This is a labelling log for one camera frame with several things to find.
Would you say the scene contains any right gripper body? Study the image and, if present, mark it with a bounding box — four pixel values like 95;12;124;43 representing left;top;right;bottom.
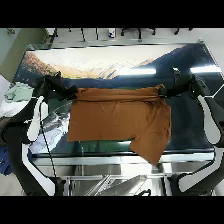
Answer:
158;85;178;99

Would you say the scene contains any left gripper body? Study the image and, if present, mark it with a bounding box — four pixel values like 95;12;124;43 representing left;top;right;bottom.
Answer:
58;85;80;102

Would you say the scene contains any orange-brown T-shirt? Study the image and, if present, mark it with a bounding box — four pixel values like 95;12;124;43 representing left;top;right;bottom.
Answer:
66;83;173;167

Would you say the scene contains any pale green garment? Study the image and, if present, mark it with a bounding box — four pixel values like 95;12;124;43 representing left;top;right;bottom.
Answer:
3;83;35;103

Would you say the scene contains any white garment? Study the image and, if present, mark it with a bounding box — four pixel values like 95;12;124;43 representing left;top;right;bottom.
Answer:
0;74;32;119

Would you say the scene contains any black office chair base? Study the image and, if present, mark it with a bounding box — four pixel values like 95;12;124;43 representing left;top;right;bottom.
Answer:
173;27;195;36
120;27;158;41

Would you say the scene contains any blue garment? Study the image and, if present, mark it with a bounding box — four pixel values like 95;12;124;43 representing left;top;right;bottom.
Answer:
0;144;15;176

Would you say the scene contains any black cable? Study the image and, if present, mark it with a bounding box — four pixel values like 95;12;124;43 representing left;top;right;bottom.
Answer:
38;99;58;184

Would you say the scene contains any silver frame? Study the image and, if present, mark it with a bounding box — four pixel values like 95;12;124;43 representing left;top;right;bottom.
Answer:
29;153;216;197

